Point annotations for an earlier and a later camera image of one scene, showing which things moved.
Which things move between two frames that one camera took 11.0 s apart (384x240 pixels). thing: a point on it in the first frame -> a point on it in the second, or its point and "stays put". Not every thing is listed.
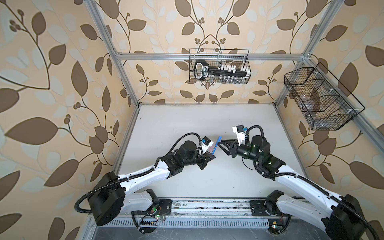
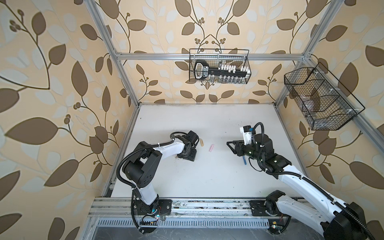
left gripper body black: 202,161 -> 191,154
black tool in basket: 202,70 stays put
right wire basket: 325,103 stays put
